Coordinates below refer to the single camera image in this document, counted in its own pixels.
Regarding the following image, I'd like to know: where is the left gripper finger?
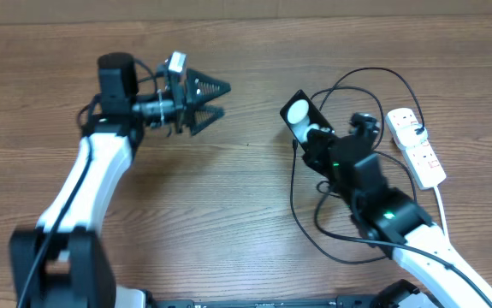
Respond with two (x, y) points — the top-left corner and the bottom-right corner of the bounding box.
(187, 105), (224, 136)
(185, 68), (231, 107)

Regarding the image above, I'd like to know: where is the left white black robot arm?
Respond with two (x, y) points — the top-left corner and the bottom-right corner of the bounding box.
(9, 51), (231, 307)

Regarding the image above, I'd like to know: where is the white charger plug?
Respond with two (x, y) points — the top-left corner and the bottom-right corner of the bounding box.
(393, 123), (429, 150)

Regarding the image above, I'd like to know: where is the black charger cable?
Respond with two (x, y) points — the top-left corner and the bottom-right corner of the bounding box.
(288, 67), (428, 264)

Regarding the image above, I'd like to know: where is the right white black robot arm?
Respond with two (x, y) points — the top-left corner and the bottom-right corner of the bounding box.
(305, 130), (492, 307)

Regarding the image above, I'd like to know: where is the white power strip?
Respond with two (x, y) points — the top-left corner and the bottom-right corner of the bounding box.
(385, 108), (447, 190)

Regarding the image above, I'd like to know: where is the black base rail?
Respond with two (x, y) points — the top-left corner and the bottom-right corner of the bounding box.
(156, 294), (394, 308)

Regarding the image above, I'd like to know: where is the black Galaxy phone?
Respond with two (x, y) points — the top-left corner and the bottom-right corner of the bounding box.
(280, 90), (335, 144)

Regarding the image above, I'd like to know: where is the white power strip cord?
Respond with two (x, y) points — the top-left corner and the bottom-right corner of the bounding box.
(432, 185), (450, 240)

